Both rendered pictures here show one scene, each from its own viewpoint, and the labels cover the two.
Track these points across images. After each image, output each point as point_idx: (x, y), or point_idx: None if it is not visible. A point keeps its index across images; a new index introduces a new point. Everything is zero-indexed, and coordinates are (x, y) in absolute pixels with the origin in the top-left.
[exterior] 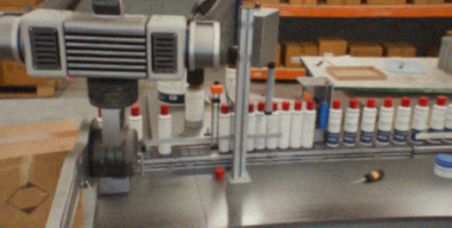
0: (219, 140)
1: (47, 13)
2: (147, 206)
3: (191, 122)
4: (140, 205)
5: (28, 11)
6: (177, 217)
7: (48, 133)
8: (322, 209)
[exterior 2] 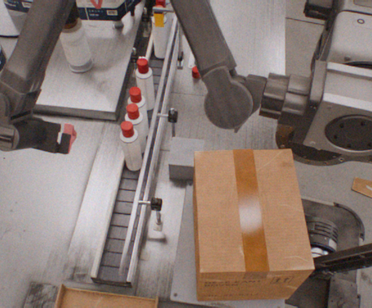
0: (164, 48)
1: None
2: (236, 142)
3: (87, 63)
4: (233, 147)
5: (230, 77)
6: (263, 122)
7: (237, 178)
8: (270, 23)
